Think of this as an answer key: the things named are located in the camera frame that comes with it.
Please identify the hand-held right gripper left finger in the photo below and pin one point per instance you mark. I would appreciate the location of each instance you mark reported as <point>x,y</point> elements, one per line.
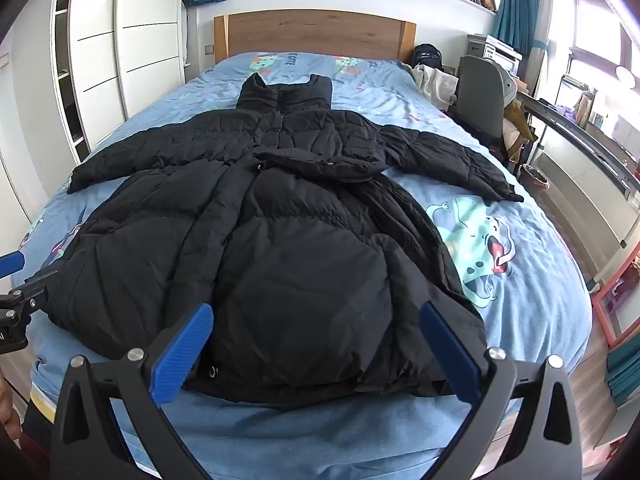
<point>184,355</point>

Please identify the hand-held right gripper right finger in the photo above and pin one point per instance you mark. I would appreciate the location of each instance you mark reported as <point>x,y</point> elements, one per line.
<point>450,355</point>

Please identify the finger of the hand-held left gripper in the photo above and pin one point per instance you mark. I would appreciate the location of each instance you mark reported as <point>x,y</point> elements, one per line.
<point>11,263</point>
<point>37,285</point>

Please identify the black puffer coat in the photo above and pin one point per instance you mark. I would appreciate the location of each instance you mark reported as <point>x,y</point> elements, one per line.
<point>300,240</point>

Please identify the brown clothes on chair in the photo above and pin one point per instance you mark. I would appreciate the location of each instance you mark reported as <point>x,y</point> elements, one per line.
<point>520,130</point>

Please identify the beige clothes pile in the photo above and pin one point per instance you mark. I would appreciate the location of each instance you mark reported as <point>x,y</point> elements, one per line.
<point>437,85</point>

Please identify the bed with blue printed sheet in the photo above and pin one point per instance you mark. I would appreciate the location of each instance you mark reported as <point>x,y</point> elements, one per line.
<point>525,270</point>

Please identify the teal folded cloth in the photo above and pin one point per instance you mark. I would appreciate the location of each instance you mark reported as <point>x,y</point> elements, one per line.
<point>625,370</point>

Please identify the small waste bin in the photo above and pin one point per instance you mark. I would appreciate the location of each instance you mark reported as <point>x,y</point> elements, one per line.
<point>535,177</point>

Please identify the desk with dark edge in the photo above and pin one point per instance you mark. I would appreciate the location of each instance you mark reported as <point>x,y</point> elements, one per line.
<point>575,135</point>

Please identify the grey chair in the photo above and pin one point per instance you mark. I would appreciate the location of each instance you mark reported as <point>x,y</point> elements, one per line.
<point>480,95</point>

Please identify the white wardrobe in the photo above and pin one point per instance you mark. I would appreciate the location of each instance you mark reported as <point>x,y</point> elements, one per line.
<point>145,35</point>

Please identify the black backpack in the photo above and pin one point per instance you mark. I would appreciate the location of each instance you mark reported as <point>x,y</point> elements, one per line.
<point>427,56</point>

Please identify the white printer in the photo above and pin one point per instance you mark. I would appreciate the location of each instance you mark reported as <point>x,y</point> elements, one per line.
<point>495,52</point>

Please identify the wooden headboard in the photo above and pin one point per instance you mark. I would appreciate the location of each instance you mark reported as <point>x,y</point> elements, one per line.
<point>320,35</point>

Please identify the window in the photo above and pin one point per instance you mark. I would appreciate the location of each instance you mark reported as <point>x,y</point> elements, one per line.
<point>600,25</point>

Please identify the red frame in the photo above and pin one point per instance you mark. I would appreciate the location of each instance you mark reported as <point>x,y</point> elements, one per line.
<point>602,310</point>

